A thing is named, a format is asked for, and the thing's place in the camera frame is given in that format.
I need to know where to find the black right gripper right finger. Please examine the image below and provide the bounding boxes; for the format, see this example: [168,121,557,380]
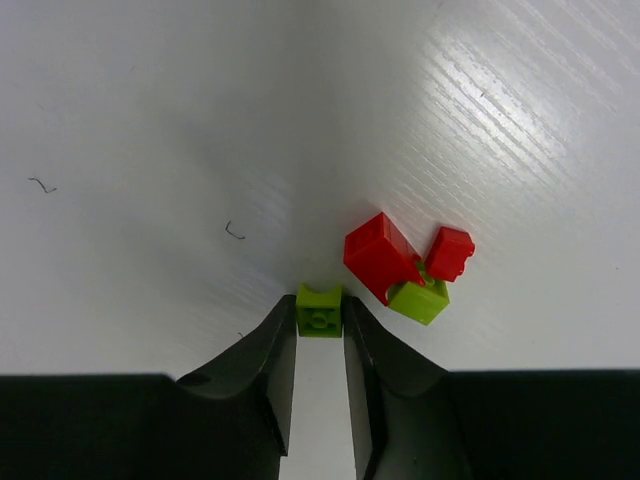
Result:
[342,297,639,479]

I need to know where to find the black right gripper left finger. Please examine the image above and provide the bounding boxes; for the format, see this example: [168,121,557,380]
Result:
[1,295,297,479]

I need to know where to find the small lime lego brick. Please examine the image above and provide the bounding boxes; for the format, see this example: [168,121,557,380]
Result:
[295,284,343,338]
[388,262,450,325]

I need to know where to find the small red sloped lego brick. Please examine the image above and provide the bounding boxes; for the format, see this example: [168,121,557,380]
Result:
[343,212,426,306]

